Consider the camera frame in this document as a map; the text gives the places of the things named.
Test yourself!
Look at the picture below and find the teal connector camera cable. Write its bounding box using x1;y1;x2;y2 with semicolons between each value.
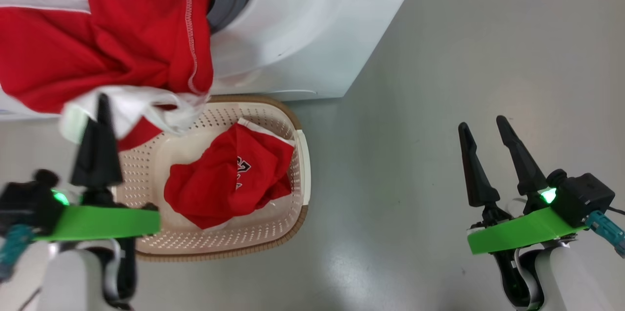
583;206;625;258
0;223;36;282

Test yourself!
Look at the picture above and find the teal connector right camera cable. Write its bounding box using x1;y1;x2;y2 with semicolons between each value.
583;206;625;258

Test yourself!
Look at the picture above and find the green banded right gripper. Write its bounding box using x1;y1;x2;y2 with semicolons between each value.
458;116;586;255

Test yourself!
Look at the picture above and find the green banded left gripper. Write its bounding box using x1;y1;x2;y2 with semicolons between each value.
34;94;162;253

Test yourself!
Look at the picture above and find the red garment with white trim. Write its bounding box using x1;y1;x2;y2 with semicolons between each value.
0;0;215;151

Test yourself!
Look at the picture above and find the white front-load washing machine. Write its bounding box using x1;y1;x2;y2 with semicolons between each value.
0;0;429;121

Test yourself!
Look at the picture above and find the cream perforated laundry basket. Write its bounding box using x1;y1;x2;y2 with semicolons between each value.
110;95;311;261

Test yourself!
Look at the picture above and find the teal connector left camera cable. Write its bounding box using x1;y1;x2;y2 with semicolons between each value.
0;223;36;282

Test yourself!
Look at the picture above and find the red jersey with number print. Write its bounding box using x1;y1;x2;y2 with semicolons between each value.
164;118;296;231

